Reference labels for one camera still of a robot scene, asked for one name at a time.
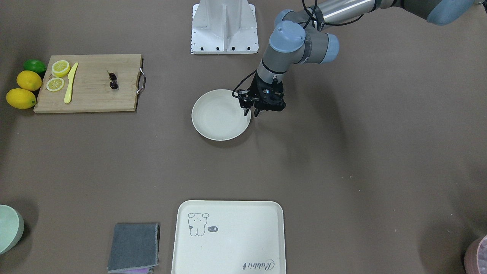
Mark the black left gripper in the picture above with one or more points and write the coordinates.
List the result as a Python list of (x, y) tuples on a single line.
[(256, 90)]

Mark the cream round plate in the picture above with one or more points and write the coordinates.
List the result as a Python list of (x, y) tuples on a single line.
[(217, 115)]

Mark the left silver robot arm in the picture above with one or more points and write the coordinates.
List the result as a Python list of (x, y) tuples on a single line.
[(298, 38)]

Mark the cream rabbit tray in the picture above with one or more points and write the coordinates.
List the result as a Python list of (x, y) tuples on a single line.
[(229, 237)]

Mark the dark red cherry lower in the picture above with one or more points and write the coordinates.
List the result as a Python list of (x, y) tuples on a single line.
[(113, 85)]

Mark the bamboo cutting board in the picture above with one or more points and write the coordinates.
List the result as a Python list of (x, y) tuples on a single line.
[(91, 90)]

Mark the grey folded cloth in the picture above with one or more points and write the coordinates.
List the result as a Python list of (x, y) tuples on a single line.
[(134, 248)]

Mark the yellow plastic knife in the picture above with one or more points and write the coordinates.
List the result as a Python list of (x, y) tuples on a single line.
[(71, 77)]

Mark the lemon slice upper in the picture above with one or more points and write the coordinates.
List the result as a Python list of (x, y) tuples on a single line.
[(60, 68)]

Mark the lemon slice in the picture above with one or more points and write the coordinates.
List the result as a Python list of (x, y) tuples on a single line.
[(55, 84), (60, 68)]

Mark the lemon slice lower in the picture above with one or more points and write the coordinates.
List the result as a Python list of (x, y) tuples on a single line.
[(55, 84)]

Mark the green lime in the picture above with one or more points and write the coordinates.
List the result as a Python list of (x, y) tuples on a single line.
[(34, 65)]

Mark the whole yellow lemon far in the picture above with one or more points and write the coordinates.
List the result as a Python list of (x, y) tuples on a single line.
[(29, 80)]

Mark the whole yellow lemon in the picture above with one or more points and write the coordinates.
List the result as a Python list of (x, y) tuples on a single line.
[(21, 98), (29, 80)]

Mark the whole yellow lemon near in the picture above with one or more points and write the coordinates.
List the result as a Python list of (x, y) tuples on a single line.
[(21, 98)]

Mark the mint green bowl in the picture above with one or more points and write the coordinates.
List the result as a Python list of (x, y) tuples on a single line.
[(11, 228)]

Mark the pink bowl with ice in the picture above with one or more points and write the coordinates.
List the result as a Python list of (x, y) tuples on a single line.
[(475, 259)]

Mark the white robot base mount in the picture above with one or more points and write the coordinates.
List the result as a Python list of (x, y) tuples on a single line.
[(224, 27)]

